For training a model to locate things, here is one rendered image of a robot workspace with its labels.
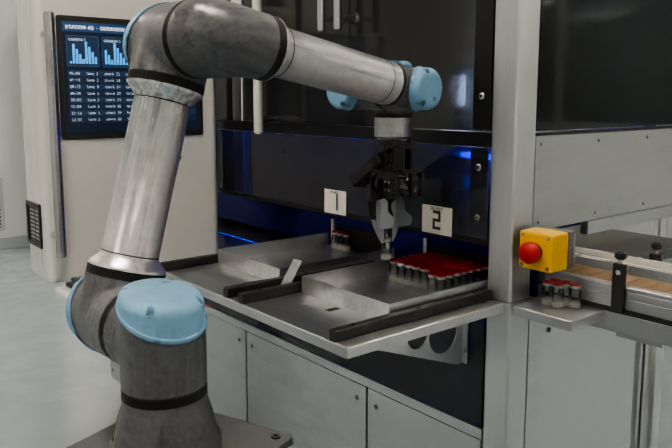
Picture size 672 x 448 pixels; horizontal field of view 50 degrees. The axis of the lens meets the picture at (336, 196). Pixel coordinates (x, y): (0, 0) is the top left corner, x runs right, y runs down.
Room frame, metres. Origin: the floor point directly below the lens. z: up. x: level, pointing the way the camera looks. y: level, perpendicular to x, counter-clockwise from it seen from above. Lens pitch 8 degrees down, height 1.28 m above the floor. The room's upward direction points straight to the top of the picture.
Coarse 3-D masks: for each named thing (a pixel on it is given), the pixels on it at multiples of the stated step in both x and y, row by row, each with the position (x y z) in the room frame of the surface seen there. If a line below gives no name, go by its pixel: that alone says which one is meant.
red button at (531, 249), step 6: (522, 246) 1.29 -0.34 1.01; (528, 246) 1.28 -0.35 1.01; (534, 246) 1.27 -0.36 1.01; (522, 252) 1.28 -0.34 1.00; (528, 252) 1.27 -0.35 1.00; (534, 252) 1.27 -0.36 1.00; (540, 252) 1.28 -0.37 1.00; (522, 258) 1.28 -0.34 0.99; (528, 258) 1.27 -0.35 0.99; (534, 258) 1.27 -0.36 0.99
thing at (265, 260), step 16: (288, 240) 1.82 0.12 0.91; (304, 240) 1.86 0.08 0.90; (320, 240) 1.89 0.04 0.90; (224, 256) 1.67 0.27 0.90; (240, 256) 1.61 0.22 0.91; (256, 256) 1.76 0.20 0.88; (272, 256) 1.76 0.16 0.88; (288, 256) 1.76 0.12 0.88; (304, 256) 1.76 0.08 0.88; (320, 256) 1.76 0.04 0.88; (336, 256) 1.76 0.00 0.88; (352, 256) 1.62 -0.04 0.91; (368, 256) 1.66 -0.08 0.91; (256, 272) 1.56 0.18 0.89; (272, 272) 1.51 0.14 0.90
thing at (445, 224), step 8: (424, 208) 1.52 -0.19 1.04; (432, 208) 1.50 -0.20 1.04; (440, 208) 1.49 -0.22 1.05; (448, 208) 1.47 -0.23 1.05; (424, 216) 1.52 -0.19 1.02; (432, 216) 1.50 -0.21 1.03; (448, 216) 1.47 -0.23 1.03; (424, 224) 1.52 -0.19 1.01; (432, 224) 1.50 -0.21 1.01; (440, 224) 1.49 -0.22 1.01; (448, 224) 1.47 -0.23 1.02; (432, 232) 1.50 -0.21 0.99; (440, 232) 1.49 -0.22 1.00; (448, 232) 1.47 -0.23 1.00
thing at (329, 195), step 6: (324, 192) 1.79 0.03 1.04; (330, 192) 1.77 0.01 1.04; (336, 192) 1.75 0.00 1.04; (342, 192) 1.74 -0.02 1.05; (324, 198) 1.79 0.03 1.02; (330, 198) 1.77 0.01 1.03; (342, 198) 1.74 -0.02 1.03; (324, 204) 1.79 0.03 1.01; (330, 204) 1.77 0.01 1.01; (342, 204) 1.74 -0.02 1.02; (324, 210) 1.79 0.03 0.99; (330, 210) 1.77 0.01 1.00; (336, 210) 1.75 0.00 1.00; (342, 210) 1.74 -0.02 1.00
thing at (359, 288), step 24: (384, 264) 1.57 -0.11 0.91; (312, 288) 1.40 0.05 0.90; (336, 288) 1.35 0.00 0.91; (360, 288) 1.46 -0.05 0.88; (384, 288) 1.46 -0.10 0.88; (408, 288) 1.46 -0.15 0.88; (456, 288) 1.34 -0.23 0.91; (480, 288) 1.39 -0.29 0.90; (360, 312) 1.29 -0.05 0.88; (384, 312) 1.24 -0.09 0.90
